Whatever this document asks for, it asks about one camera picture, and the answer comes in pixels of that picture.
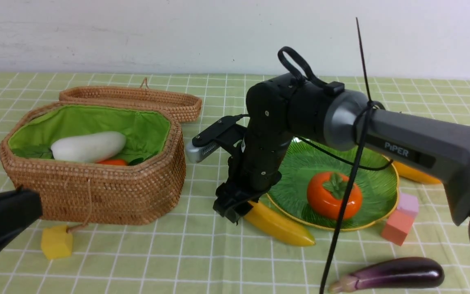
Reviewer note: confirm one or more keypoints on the yellow foam cube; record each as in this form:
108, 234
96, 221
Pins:
57, 242

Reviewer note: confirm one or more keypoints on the orange toy persimmon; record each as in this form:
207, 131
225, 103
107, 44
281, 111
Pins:
325, 194

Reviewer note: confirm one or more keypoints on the purple toy eggplant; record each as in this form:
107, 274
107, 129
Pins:
398, 273

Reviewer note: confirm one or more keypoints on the woven wicker basket green lining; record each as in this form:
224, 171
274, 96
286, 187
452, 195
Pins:
137, 194

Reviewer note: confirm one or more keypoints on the orange toy mango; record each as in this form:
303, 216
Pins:
415, 175

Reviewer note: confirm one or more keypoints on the pink foam cube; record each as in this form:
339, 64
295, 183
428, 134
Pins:
408, 204

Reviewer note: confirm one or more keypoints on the white toy radish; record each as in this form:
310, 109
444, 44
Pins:
91, 148

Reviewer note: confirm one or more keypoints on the green checkered tablecloth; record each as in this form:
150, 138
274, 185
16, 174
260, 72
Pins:
192, 250

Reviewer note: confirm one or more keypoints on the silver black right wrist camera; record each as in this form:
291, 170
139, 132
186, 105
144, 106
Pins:
224, 133

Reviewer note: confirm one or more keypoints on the coral red foam cube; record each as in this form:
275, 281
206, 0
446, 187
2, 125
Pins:
397, 227

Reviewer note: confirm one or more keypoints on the orange toy carrot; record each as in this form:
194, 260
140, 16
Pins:
117, 162

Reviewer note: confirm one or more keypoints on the woven wicker basket lid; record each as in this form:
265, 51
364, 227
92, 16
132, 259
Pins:
180, 106

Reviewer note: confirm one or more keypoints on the green leaf-shaped glass plate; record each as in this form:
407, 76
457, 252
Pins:
377, 179

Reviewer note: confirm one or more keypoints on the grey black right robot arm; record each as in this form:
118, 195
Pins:
299, 104

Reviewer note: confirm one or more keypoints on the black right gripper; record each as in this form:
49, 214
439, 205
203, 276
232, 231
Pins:
252, 171

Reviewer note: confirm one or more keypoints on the yellow toy banana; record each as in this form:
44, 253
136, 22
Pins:
278, 226

